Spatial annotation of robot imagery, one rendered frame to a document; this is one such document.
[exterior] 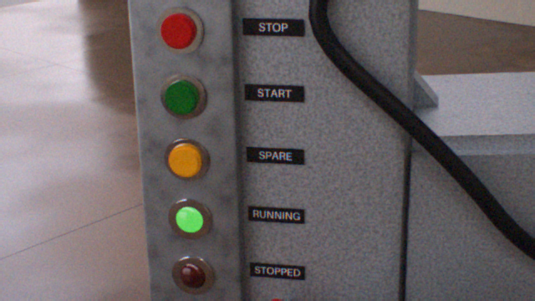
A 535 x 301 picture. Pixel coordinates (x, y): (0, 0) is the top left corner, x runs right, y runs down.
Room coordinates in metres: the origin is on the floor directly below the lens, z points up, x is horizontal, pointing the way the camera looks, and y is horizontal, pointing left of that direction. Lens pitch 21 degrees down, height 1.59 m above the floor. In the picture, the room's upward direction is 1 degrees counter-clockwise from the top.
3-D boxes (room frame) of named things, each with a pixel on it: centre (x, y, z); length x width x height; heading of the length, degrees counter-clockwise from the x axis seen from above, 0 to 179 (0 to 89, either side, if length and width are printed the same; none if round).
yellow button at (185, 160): (0.62, 0.06, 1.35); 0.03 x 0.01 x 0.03; 79
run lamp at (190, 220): (0.63, 0.06, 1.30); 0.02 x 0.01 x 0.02; 79
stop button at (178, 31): (0.62, 0.06, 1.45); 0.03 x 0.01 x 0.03; 79
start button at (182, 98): (0.62, 0.06, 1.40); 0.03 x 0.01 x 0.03; 79
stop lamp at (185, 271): (0.63, 0.06, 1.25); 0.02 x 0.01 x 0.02; 79
